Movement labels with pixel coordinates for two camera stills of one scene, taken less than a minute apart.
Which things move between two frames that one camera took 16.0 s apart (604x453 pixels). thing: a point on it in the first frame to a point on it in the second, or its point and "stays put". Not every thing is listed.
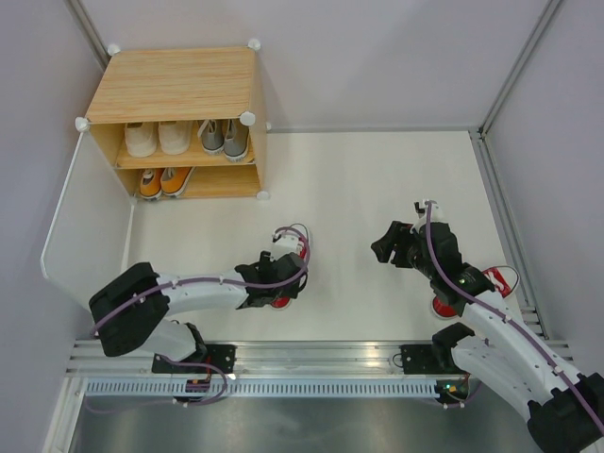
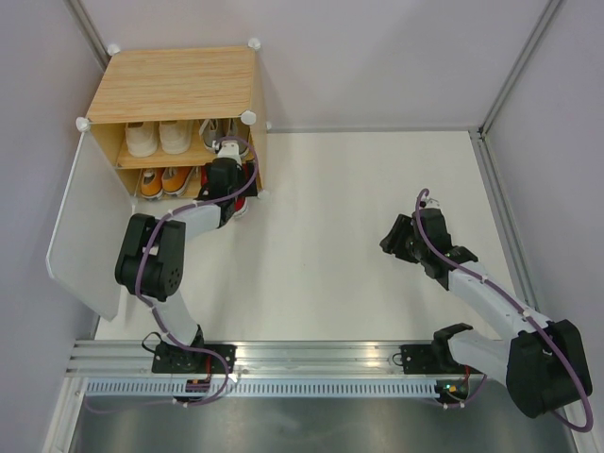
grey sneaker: [236, 140] stays put
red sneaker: [504, 280] to [241, 205]
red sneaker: [303, 235] to [204, 174]
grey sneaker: [212, 138] stays put
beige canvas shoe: [141, 138] stays put
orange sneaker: [175, 180] stays put
